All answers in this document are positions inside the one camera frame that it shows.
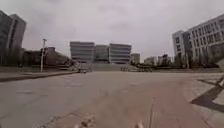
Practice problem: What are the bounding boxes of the wide grey steps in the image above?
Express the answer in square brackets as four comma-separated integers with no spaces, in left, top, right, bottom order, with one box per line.
[76,62,134,72]

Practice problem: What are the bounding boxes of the small distant building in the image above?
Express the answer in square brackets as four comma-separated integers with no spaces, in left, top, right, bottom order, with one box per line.
[130,52,141,65]

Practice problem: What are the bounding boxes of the row of parked bicycles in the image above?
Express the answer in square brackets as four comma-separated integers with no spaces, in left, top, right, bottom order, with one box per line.
[119,65,155,73]

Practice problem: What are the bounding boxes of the grey striped twin-block building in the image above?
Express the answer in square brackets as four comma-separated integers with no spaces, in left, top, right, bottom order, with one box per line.
[69,41,133,65]

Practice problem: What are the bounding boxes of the grey paved plaza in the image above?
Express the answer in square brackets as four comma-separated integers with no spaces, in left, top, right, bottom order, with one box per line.
[0,70,224,128]

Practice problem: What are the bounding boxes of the group of distant buildings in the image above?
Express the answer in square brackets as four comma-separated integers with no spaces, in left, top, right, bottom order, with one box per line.
[143,54,173,67]

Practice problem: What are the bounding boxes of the low brown building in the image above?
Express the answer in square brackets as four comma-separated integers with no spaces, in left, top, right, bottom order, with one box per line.
[21,46,73,67]

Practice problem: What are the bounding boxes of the pale pole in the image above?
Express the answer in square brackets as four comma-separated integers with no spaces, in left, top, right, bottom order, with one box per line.
[39,38,48,73]

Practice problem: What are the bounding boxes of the raised kerb strip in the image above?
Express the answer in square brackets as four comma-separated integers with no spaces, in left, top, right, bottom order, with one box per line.
[0,70,80,83]

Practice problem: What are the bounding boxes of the pale many-windowed building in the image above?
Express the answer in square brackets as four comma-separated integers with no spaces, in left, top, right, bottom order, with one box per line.
[172,13,224,68]

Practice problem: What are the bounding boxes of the tall dark building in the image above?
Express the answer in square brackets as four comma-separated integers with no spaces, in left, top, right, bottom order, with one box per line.
[0,9,28,67]

